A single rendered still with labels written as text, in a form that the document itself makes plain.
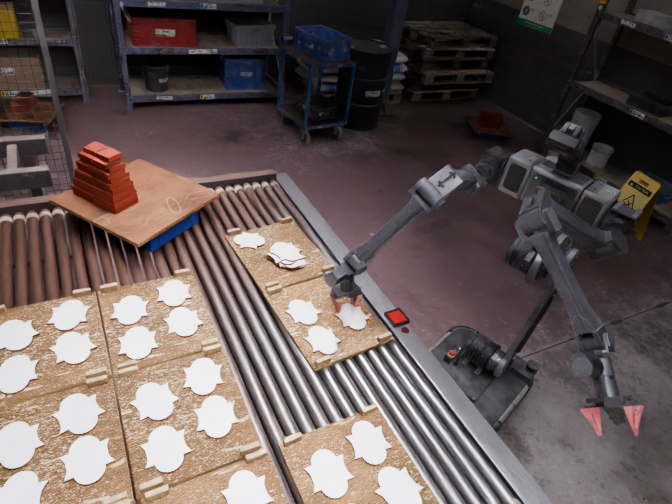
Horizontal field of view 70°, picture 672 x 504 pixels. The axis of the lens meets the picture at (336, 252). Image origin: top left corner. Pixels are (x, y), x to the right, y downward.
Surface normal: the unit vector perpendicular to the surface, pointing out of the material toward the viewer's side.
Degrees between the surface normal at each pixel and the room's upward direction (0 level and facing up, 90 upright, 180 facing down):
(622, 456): 0
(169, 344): 0
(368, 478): 0
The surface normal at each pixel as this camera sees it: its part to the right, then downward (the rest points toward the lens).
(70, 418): 0.14, -0.78
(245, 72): 0.38, 0.61
